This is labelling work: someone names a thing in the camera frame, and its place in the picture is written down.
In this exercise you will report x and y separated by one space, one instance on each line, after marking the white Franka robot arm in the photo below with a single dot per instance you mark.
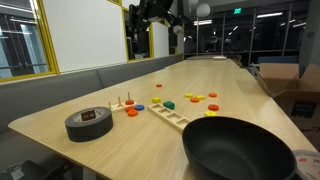
151 11

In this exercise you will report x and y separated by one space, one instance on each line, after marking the wooden peg platform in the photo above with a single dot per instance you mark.
117 107

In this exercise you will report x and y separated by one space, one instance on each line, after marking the small orange disc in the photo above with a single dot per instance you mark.
159 85

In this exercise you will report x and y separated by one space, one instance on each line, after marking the yellow block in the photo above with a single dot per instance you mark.
156 99

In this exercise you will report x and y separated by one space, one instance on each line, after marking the green block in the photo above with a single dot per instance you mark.
169 105

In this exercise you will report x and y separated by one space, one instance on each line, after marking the wooden slotted sorting tray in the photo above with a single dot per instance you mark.
168 116

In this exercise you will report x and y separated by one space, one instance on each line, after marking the yellow disc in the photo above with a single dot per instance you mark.
188 95
200 97
210 113

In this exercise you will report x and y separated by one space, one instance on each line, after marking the white flat object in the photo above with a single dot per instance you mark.
219 57

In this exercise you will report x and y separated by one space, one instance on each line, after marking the black tape roll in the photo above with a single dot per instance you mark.
89 126

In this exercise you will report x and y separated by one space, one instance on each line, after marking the white globe lamp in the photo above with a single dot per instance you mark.
203 10
192 2

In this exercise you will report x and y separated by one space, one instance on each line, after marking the black bowl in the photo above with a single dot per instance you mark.
233 150

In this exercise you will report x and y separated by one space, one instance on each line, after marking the grey bench backrest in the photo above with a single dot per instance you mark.
60 90

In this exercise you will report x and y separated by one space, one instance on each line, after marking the green exit sign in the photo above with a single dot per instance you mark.
237 11

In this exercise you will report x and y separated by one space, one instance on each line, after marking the cardboard box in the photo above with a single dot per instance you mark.
293 96

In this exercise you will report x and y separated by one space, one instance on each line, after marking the black bag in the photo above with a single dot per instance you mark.
30 170

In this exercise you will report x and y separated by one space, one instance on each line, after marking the white tape roll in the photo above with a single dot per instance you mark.
308 165

